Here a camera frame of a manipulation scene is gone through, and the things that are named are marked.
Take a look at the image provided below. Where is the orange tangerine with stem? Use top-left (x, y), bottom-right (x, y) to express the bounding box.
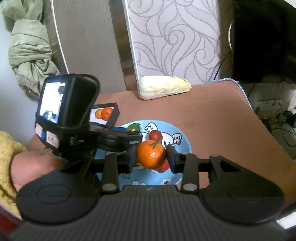
top-left (136, 140), bottom-right (167, 169)

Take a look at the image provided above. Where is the small yellow orange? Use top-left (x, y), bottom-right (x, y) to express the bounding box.
top-left (95, 109), bottom-right (102, 119)

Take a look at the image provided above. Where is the green lime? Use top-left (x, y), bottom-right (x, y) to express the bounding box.
top-left (126, 123), bottom-right (140, 132)

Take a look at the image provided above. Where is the red apple with stem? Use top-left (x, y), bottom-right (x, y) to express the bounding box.
top-left (149, 130), bottom-right (163, 144)

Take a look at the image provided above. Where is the large orange tangerine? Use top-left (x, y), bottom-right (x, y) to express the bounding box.
top-left (102, 107), bottom-right (113, 121)

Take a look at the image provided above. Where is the dark red apple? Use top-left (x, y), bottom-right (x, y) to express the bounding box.
top-left (151, 160), bottom-right (170, 173)

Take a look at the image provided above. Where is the person left hand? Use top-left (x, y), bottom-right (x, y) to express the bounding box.
top-left (11, 149), bottom-right (64, 192)

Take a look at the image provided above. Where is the blue cartoon tiger plate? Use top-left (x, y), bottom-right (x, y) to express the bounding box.
top-left (94, 119), bottom-right (192, 186)

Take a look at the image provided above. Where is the black shallow box tray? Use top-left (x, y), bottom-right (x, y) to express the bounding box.
top-left (89, 103), bottom-right (120, 126)

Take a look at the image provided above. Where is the brown table mat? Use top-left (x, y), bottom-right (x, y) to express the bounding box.
top-left (96, 80), bottom-right (295, 205)

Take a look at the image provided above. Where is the napa cabbage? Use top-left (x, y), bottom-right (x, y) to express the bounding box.
top-left (137, 75), bottom-right (192, 100)

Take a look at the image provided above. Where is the white power strip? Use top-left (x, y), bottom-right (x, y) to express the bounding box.
top-left (253, 99), bottom-right (282, 113)

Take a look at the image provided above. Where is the green tied curtain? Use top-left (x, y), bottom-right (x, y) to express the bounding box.
top-left (1, 1), bottom-right (60, 99)

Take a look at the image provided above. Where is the grey cabinet door panel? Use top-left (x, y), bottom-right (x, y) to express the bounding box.
top-left (43, 0), bottom-right (126, 93)

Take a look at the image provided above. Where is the white swirl pattern panel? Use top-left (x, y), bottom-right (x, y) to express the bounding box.
top-left (124, 1), bottom-right (222, 84)

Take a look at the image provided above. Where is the dark television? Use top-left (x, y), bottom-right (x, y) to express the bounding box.
top-left (232, 0), bottom-right (295, 83)

